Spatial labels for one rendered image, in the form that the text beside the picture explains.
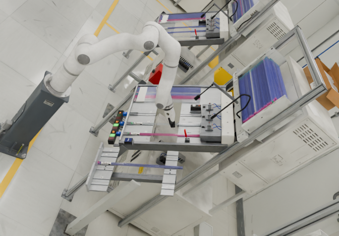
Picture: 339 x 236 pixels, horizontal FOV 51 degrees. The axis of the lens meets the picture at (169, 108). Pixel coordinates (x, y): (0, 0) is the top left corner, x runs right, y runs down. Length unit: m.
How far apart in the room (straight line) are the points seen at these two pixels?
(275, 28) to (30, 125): 2.28
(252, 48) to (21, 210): 2.42
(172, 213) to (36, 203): 1.00
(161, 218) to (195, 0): 4.70
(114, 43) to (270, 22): 1.78
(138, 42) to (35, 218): 1.43
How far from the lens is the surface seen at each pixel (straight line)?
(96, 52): 2.10
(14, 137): 2.75
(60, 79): 2.30
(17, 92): 3.23
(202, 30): 3.72
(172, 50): 2.08
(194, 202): 2.78
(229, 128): 2.33
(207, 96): 2.75
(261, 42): 3.54
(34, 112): 2.51
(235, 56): 3.58
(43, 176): 2.88
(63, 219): 2.80
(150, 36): 1.99
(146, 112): 2.62
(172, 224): 2.99
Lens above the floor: 2.28
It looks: 31 degrees down
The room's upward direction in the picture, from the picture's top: 49 degrees clockwise
